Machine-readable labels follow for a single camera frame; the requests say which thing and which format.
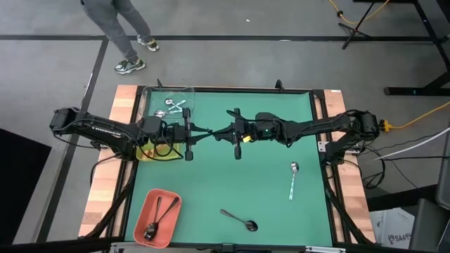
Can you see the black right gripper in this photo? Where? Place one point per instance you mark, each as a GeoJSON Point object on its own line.
{"type": "Point", "coordinates": [247, 130]}

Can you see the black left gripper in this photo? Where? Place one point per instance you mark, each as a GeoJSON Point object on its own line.
{"type": "Point", "coordinates": [175, 133]}

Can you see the black spoon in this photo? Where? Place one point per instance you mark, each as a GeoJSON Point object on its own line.
{"type": "Point", "coordinates": [251, 226]}
{"type": "Point", "coordinates": [168, 209]}
{"type": "Point", "coordinates": [158, 207]}

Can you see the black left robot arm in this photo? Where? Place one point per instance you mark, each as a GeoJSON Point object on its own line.
{"type": "Point", "coordinates": [105, 131]}

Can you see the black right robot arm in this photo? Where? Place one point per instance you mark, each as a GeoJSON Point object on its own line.
{"type": "Point", "coordinates": [316, 126]}

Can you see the yellow gripper tag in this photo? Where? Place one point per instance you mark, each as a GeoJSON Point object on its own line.
{"type": "Point", "coordinates": [247, 138]}

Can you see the clear plastic bin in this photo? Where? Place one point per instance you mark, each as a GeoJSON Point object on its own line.
{"type": "Point", "coordinates": [151, 95]}

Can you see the yellow plastic bin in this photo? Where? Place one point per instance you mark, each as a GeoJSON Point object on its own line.
{"type": "Point", "coordinates": [140, 155]}

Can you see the green table mat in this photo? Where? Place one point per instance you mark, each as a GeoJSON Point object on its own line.
{"type": "Point", "coordinates": [197, 218]}

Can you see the wooden table side board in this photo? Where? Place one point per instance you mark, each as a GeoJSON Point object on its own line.
{"type": "Point", "coordinates": [351, 211]}
{"type": "Point", "coordinates": [121, 98]}

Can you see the person's shoe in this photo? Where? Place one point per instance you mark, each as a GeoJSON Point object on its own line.
{"type": "Point", "coordinates": [128, 66]}
{"type": "Point", "coordinates": [149, 43]}

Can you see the orange plastic bin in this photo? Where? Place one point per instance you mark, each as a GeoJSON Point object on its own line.
{"type": "Point", "coordinates": [172, 228]}

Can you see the person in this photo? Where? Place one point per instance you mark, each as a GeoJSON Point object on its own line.
{"type": "Point", "coordinates": [105, 17]}

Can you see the black tripod stand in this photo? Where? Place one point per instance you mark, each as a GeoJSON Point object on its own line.
{"type": "Point", "coordinates": [354, 31]}

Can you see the black floor mat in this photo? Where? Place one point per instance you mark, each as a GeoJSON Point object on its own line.
{"type": "Point", "coordinates": [21, 182]}

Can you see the white cardboard box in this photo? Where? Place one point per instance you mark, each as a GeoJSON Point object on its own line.
{"type": "Point", "coordinates": [393, 225]}

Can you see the black metal stand base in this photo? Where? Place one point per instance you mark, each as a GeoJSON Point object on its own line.
{"type": "Point", "coordinates": [415, 91]}

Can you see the grey plastic bin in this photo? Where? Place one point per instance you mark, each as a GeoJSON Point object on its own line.
{"type": "Point", "coordinates": [429, 228]}

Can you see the black metal table frame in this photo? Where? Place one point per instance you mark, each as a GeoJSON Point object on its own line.
{"type": "Point", "coordinates": [228, 90]}

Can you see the black table-level camera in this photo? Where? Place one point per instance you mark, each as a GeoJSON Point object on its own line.
{"type": "Point", "coordinates": [228, 247]}

